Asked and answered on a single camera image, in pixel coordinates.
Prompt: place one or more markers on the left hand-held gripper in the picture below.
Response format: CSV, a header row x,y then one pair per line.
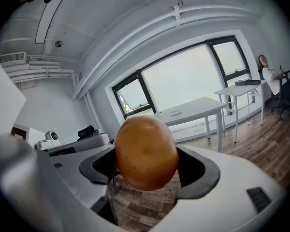
x,y
42,141

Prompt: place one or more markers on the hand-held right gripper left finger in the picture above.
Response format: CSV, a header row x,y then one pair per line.
x,y
75,170

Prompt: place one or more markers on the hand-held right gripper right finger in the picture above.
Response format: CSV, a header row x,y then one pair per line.
x,y
232,190

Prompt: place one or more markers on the brown potato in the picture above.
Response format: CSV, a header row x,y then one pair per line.
x,y
146,156

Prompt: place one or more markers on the white plate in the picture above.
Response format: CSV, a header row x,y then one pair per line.
x,y
176,112

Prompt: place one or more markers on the bundle of white pipes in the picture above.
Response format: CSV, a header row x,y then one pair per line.
x,y
38,69

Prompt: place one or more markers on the white folding table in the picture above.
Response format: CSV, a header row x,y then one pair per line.
x,y
239,89

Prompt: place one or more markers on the round ceiling smoke detector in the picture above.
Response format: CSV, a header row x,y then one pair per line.
x,y
58,44

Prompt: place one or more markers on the flat black box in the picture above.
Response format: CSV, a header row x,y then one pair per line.
x,y
247,82

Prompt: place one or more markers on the white air conditioner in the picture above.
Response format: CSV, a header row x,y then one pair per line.
x,y
12,58

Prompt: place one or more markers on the long white ceiling light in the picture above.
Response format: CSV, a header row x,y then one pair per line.
x,y
44,20

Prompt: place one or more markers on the white ceiling bracket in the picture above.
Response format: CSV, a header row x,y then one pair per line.
x,y
177,13

